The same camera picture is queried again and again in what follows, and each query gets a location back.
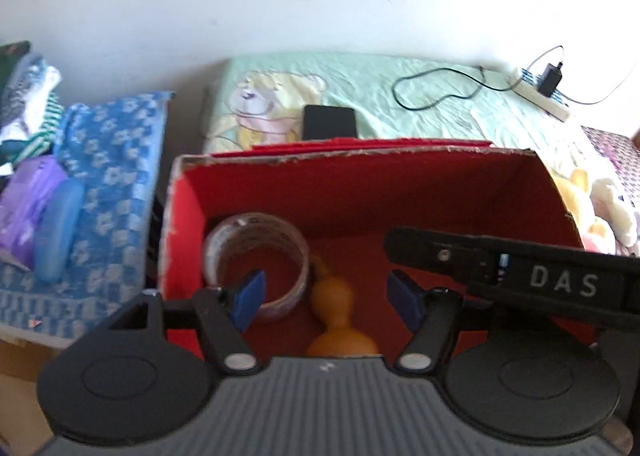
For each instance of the large red cardboard box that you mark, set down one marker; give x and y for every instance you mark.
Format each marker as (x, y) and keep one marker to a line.
(350, 196)

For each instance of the orange gourd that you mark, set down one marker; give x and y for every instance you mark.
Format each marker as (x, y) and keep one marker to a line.
(335, 301)

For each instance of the blue oval case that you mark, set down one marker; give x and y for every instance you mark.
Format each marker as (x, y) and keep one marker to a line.
(57, 231)

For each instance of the white power strip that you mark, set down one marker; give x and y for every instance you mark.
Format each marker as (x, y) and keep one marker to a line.
(530, 93)

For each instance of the clear tape roll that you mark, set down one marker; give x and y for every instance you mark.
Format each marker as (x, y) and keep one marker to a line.
(235, 231)

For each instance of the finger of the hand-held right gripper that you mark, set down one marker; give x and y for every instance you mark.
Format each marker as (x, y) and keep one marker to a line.
(430, 253)

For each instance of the pile of clothes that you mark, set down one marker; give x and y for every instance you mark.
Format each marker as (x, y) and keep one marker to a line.
(30, 96)

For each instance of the purple tissue pack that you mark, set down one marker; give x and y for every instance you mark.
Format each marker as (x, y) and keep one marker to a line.
(25, 201)

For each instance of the blue floral cloth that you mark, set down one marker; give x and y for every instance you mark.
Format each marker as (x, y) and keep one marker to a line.
(120, 161)

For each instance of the dark patterned cloth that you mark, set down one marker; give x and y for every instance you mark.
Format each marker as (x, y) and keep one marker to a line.
(615, 151)

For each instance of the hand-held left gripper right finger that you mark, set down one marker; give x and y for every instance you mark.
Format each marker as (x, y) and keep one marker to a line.
(402, 298)

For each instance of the purple and white plush toy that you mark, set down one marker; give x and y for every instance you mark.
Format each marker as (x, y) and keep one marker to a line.
(610, 206)

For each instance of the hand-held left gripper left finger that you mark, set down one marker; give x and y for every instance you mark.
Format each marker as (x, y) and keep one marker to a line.
(250, 298)

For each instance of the yellow plush bear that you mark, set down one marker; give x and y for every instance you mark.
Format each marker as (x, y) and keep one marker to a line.
(575, 196)

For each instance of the black smartphone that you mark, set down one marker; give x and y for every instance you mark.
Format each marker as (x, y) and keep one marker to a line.
(330, 122)

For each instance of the black charger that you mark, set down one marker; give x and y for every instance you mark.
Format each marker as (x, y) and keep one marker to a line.
(549, 80)

